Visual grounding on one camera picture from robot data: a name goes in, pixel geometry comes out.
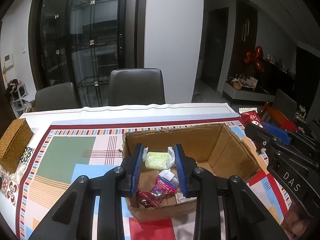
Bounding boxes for dark red snack packet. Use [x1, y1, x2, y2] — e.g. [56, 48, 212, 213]
[239, 108, 266, 155]

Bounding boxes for red wooden chair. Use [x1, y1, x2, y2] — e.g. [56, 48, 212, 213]
[258, 102, 299, 132]

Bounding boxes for grey dining chair left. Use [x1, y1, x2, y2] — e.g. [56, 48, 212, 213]
[31, 82, 81, 112]

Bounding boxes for gold candy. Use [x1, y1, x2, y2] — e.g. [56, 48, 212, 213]
[137, 190, 158, 208]

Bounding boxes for low white tv cabinet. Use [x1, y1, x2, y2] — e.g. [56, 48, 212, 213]
[223, 82, 275, 102]

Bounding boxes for pale green mochi packet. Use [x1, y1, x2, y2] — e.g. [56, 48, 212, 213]
[142, 147, 175, 170]

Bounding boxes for woven yellow tissue box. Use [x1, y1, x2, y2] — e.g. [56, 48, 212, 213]
[0, 118, 33, 173]

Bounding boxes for brown cardboard box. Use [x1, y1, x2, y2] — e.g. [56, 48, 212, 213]
[123, 124, 260, 222]

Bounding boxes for person's right hand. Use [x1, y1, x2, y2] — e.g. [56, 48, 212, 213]
[280, 202, 319, 239]

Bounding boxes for colourful patchwork tablecloth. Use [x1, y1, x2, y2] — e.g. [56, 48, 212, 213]
[1, 103, 292, 239]

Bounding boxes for grey dining chair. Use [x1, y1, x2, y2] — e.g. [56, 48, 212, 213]
[108, 68, 165, 106]
[31, 82, 81, 112]

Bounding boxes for pink transparent snack bag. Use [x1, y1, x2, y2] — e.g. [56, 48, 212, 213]
[149, 175, 178, 202]

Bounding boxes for glass sliding door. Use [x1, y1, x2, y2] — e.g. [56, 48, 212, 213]
[28, 0, 146, 107]

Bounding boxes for grey dining chair centre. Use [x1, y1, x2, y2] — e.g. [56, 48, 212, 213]
[108, 68, 165, 106]

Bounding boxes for red heart balloons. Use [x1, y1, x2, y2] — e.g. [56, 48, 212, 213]
[244, 46, 264, 72]

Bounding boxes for silver white snack bar packet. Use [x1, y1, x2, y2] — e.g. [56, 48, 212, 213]
[159, 170, 179, 187]

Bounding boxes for white pastry packet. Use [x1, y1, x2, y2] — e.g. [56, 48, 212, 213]
[175, 192, 197, 204]

